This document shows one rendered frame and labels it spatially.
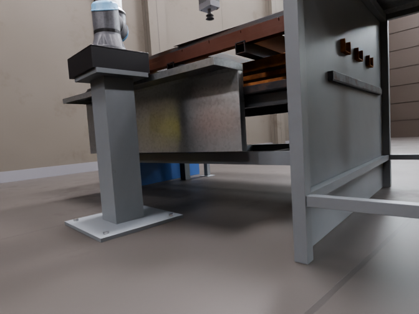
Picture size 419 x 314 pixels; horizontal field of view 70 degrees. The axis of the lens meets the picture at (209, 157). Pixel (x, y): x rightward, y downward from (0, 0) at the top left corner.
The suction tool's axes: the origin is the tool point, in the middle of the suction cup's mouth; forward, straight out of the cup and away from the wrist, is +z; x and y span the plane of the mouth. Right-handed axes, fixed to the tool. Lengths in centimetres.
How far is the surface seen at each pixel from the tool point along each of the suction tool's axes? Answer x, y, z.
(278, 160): -3, -35, 71
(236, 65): 9.5, -24.3, 29.0
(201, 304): 66, -60, 96
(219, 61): 21.0, -25.8, 29.1
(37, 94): 12, 287, -3
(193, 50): 8.5, 4.2, 15.3
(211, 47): 7.1, -6.8, 16.4
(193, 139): 13, 4, 59
